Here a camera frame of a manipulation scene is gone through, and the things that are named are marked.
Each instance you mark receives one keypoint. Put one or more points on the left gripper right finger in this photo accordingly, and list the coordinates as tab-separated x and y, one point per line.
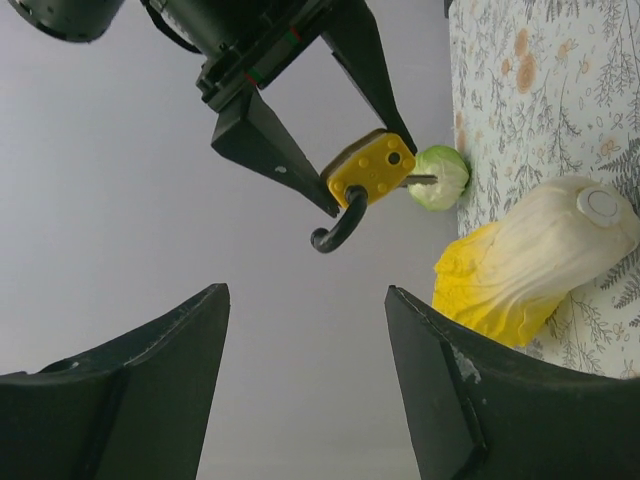
478	410

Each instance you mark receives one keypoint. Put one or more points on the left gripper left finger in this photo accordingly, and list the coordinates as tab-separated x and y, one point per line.
135	407

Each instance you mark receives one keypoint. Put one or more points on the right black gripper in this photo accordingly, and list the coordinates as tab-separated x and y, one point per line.
251	43

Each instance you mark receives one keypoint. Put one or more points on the yellow padlock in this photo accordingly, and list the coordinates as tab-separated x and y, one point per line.
361	174

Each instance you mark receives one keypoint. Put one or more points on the yellow napa cabbage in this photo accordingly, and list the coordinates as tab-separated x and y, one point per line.
506	278

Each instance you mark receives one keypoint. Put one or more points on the round green cabbage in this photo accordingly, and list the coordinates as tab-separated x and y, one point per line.
452	176

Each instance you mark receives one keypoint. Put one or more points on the floral table mat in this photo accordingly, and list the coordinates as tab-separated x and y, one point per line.
542	89

